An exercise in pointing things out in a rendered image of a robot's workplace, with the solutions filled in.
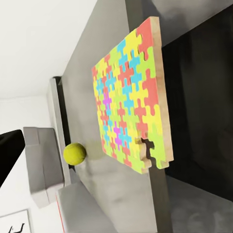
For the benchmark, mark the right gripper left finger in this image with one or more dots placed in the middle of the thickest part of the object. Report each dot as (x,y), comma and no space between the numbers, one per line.
(12,145)

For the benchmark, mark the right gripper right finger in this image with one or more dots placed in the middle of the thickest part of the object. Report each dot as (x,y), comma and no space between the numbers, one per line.
(225,144)

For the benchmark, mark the painting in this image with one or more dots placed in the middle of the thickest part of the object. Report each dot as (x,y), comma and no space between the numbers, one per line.
(17,222)

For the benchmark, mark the jigsaw puzzle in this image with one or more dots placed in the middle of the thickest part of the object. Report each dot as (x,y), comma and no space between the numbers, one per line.
(130,90)

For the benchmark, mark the tennis ball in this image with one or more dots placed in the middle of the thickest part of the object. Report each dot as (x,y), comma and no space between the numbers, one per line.
(74,154)

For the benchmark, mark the toy box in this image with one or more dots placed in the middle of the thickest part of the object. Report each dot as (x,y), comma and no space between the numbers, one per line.
(44,169)

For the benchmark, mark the desk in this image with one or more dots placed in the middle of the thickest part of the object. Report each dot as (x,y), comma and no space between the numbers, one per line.
(195,193)

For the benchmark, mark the swivel chair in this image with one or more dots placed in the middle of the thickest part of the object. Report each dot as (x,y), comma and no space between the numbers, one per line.
(79,211)

